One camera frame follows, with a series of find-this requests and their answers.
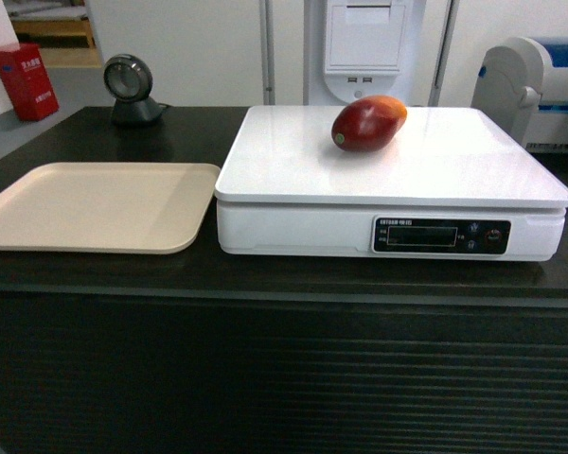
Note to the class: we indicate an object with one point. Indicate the dark red mango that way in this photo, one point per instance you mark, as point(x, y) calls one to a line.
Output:
point(369, 123)

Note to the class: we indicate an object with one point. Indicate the white checkout scale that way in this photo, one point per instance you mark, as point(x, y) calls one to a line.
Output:
point(450, 185)

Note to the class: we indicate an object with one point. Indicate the white receipt printer kiosk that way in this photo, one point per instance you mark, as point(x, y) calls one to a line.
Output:
point(354, 49)

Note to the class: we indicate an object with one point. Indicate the grey barcode scanner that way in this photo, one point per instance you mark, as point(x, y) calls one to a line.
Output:
point(129, 81)

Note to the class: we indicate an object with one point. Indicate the beige plastic tray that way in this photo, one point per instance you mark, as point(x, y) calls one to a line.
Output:
point(143, 208)

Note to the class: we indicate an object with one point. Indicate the grey blue machine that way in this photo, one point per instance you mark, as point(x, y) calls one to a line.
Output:
point(522, 85)

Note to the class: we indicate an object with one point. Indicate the wooden pallet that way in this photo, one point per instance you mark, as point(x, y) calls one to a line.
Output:
point(67, 19)

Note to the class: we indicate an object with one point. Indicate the red fire extinguisher box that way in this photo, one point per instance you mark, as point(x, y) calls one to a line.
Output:
point(26, 81)

